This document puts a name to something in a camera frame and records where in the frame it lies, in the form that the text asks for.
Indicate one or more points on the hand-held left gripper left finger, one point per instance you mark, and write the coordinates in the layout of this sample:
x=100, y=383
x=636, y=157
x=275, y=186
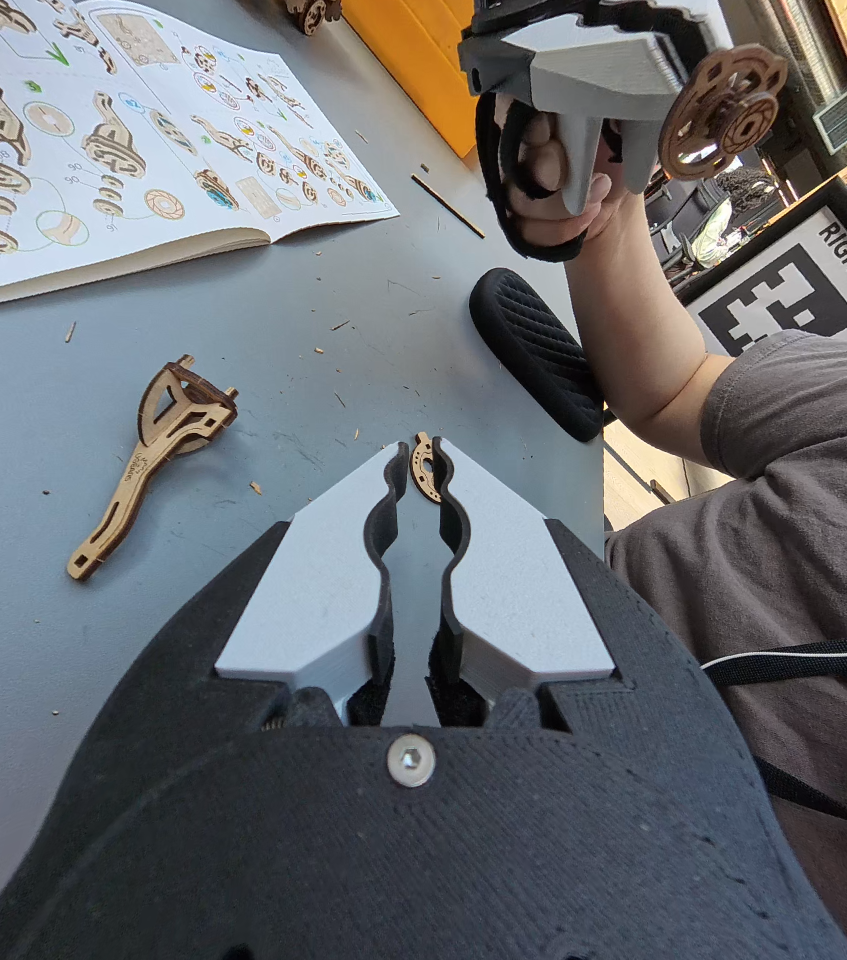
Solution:
x=303, y=600

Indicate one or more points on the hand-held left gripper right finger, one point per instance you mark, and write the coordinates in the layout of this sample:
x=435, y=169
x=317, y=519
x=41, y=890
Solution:
x=521, y=600

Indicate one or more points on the person's right hand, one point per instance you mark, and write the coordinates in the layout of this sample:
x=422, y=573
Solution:
x=543, y=165

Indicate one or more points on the black ribbed wrist pad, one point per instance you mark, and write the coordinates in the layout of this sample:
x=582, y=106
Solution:
x=536, y=352

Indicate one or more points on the black and white marker sign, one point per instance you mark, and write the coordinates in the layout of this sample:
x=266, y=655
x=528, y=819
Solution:
x=768, y=300

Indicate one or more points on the perforated wooden disc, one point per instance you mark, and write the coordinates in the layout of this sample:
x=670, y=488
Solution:
x=675, y=135

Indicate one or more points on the small round wooden wheel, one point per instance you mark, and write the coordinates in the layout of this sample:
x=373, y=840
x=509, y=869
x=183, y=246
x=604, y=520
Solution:
x=765, y=112

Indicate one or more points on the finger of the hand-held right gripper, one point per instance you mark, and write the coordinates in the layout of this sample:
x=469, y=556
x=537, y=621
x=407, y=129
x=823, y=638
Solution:
x=611, y=75
x=701, y=15

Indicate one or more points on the illustrated instruction booklet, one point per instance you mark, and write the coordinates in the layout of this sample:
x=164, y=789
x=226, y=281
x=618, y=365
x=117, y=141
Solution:
x=191, y=172

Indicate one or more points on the person's right forearm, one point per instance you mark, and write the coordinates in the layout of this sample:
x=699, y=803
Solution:
x=633, y=337

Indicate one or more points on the thin wooden stick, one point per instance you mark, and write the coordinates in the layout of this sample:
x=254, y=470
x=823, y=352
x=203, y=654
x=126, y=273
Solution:
x=447, y=206

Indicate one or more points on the yellow cardboard box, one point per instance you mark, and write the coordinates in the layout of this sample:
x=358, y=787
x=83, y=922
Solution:
x=408, y=60

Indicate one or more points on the small wooden horseshoe piece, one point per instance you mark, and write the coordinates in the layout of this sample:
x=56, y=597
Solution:
x=417, y=465

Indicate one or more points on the wooden model part at top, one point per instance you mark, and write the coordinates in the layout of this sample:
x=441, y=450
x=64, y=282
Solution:
x=311, y=15

